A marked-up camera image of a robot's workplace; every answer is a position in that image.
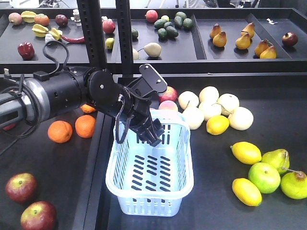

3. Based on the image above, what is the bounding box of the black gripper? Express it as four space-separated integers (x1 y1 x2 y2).
119 76 165 147

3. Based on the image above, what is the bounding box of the light blue plastic basket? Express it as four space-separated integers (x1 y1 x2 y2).
106 110 194 217

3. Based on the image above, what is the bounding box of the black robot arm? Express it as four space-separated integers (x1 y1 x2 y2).
0 60 167 147

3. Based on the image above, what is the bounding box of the orange lower right outer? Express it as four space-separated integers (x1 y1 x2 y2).
75 115 96 138

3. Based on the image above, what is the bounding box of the large orange far right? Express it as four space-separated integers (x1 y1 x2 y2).
80 104 96 114

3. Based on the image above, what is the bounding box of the orange lower right inner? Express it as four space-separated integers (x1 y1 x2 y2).
47 120 72 143

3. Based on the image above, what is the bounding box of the black wooden produce display table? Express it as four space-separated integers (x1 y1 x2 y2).
0 73 307 230

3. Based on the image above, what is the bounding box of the red chili pepper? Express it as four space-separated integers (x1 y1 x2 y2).
60 35 85 44

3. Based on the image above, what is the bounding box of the red apple front right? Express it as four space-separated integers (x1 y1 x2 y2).
20 201 57 230

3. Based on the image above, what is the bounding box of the red apple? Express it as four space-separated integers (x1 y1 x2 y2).
20 201 57 230
5 172 38 204

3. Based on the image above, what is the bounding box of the black upper produce tray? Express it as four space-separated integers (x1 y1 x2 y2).
0 7 307 72

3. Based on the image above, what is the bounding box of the red apple front middle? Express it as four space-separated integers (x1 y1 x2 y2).
5 172 38 204

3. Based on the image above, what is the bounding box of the red bell pepper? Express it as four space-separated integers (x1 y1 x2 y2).
17 42 35 60

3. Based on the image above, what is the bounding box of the dark red pomegranate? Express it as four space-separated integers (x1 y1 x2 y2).
282 32 298 47

